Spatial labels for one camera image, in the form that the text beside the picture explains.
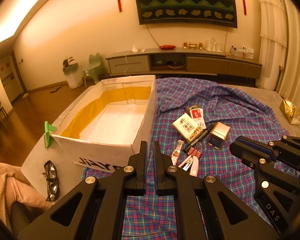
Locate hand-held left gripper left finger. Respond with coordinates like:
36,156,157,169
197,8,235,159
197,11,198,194
17,140,148,240

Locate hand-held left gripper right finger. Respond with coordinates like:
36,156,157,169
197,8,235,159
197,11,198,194
152,141,283,240

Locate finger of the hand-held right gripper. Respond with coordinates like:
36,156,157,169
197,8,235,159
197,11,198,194
229,140,300,233
236,135,300,161

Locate clear glue tube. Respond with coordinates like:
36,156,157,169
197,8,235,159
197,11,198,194
172,140,184,166

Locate pink stapler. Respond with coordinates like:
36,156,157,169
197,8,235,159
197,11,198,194
177,155,199,176

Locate black marker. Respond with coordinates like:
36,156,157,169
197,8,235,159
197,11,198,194
186,124,215,152

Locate white and gold carton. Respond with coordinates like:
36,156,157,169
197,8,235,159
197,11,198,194
172,112,203,143

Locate white cardboard box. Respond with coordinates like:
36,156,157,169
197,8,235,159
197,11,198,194
22,75,157,200

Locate red staple box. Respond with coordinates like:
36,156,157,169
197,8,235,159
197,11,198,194
189,108,203,119

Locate gold foil packet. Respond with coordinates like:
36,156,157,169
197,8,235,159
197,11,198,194
280,98,300,125

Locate blue plaid shirt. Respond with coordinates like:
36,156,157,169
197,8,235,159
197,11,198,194
81,77,300,240

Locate white standing air conditioner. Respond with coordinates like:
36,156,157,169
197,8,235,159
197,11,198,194
255,0,288,91

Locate grey television cabinet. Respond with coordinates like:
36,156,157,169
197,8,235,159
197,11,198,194
105,47,263,81

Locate white desk organizer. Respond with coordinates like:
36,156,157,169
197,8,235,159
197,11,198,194
230,45,254,59

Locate black glasses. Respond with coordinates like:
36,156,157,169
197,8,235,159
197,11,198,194
42,160,61,202

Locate green phone stand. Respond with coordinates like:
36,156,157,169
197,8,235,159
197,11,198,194
44,121,57,148

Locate green child chair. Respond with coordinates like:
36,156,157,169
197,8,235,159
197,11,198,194
83,53,108,87

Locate clear glass cup set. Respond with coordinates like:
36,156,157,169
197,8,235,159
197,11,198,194
205,37,224,52

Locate white trash bin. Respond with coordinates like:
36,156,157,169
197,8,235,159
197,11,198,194
63,64,84,89

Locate beige curtain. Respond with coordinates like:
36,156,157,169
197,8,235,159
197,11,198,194
275,0,300,105

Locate dark leafy plant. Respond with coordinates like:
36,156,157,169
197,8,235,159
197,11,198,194
62,55,77,72

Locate white lace cover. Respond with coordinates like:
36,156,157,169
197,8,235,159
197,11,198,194
257,0,289,48

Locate pink cloth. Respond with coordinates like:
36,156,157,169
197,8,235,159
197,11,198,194
0,159,52,232

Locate white cable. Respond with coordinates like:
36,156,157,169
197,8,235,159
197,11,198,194
123,54,130,77

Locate black television cable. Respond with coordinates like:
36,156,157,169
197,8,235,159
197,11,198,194
146,25,163,47

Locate wall television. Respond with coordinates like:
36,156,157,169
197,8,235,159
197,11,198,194
132,0,239,29

